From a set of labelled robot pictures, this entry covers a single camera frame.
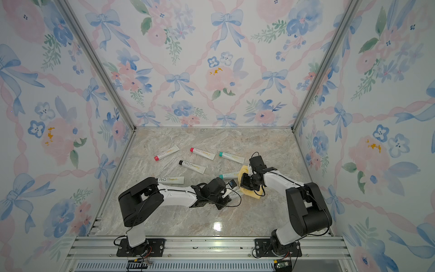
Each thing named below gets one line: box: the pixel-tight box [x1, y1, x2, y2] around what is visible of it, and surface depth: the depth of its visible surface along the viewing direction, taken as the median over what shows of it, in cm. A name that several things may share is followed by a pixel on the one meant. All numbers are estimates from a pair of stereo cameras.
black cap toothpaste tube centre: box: [178, 159, 207, 174], surface depth 102 cm
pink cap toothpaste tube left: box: [154, 144, 181, 162], surface depth 107 cm
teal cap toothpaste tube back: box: [218, 151, 246, 164], surface depth 105 cm
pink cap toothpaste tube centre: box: [189, 147, 216, 161], surface depth 108 cm
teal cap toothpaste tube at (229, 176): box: [218, 171, 240, 181], surface depth 97 cm
